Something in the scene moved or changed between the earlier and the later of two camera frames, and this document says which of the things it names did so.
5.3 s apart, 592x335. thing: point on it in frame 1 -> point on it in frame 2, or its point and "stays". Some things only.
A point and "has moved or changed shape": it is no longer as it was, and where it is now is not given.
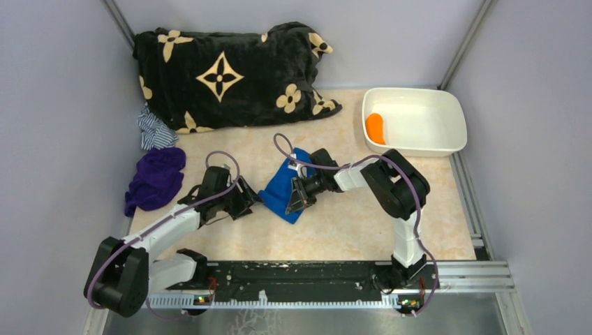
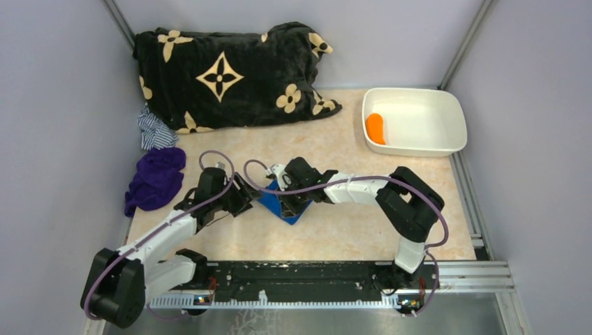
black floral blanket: (202, 81) stays
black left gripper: (246, 199) stays
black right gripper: (300, 198) -> (288, 208)
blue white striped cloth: (155, 134) stays
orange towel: (375, 128) stays
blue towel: (276, 194) has moved or changed shape
